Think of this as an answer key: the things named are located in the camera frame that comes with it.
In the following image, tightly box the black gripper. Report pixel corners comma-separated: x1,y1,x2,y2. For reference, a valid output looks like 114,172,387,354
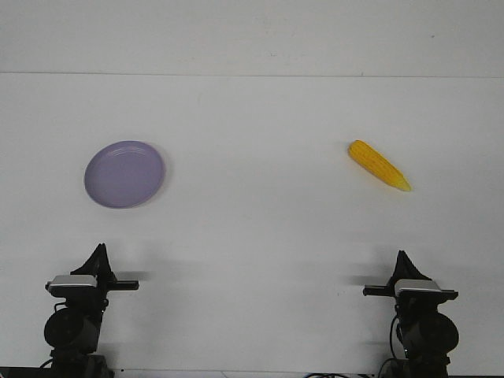
70,243,139,302
363,250,458,307

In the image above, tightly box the yellow corn cob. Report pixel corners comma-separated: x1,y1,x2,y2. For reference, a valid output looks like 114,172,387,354
347,140,413,192

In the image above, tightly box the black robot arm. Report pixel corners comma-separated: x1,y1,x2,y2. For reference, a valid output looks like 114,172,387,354
40,243,139,377
363,250,459,377

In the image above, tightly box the purple round plate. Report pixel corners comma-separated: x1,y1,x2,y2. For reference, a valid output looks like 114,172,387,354
83,140,166,209

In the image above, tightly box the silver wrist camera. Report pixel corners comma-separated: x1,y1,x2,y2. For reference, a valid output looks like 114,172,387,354
394,279,442,297
45,275,98,298

